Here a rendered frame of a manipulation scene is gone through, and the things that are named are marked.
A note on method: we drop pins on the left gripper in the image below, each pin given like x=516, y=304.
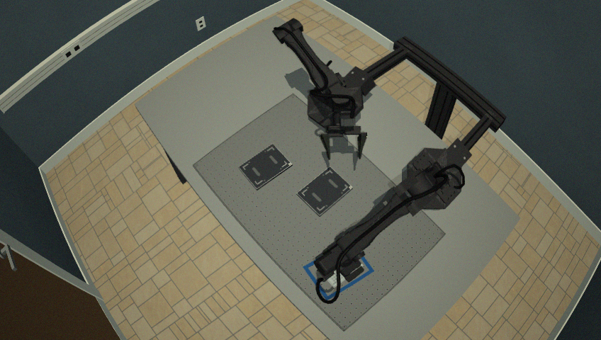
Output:
x=346, y=268

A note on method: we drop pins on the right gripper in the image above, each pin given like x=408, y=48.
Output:
x=344, y=130

